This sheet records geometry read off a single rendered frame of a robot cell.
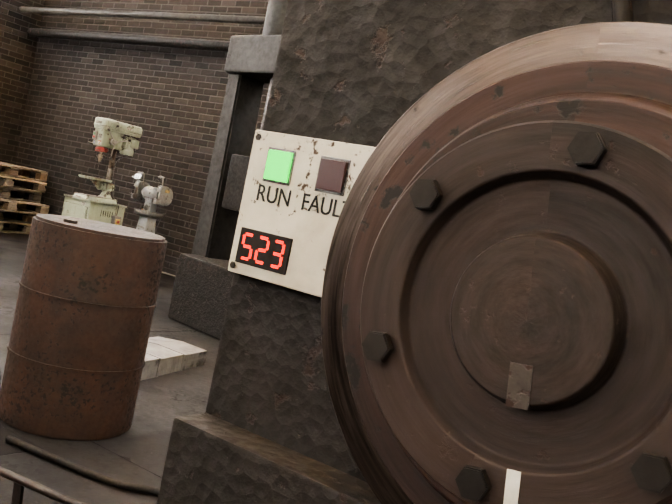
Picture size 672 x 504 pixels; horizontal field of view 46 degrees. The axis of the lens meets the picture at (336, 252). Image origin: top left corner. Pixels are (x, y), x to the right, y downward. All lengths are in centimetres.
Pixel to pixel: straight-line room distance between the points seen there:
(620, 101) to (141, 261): 294
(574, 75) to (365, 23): 37
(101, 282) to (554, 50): 284
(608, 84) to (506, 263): 17
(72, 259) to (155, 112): 683
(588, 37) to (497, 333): 25
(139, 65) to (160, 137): 105
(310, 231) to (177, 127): 888
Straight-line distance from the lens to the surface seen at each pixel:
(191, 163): 951
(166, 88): 1004
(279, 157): 96
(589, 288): 54
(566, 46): 68
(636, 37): 66
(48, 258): 343
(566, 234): 57
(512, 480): 58
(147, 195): 937
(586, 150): 55
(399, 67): 92
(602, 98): 62
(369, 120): 92
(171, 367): 488
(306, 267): 92
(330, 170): 91
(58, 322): 341
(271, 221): 96
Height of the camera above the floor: 116
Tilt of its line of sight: 3 degrees down
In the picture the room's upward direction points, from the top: 12 degrees clockwise
